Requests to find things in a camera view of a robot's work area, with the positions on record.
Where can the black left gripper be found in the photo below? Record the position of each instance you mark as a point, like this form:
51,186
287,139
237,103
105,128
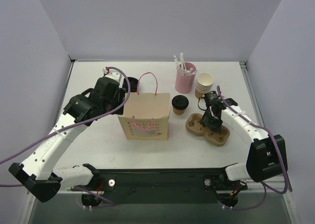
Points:
120,96

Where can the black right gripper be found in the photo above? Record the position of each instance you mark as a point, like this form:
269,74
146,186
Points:
211,119

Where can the brown paper coffee cup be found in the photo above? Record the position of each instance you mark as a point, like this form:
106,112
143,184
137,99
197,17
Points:
178,111

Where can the black cup lid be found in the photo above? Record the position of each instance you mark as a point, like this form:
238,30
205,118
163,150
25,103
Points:
180,102

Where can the pink and cream paper bag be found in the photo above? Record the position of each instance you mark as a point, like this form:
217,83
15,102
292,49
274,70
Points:
146,115

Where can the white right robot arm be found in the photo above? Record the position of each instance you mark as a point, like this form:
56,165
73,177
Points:
267,154

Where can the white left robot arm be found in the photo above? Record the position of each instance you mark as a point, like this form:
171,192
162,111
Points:
37,173

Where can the brown cardboard cup carrier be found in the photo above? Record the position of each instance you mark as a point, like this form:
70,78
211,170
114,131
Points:
194,126

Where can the stack of black cup lids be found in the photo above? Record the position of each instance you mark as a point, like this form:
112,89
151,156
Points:
133,84

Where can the stack of brown paper cups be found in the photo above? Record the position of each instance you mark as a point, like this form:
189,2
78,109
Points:
204,84

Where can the pink cylindrical holder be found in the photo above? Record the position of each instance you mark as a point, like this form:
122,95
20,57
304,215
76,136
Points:
184,84

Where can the white wrapped straws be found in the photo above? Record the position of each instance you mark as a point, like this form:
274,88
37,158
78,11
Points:
181,66

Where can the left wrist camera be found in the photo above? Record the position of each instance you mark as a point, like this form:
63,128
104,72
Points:
112,73

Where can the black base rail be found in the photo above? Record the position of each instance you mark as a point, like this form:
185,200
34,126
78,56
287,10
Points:
162,186

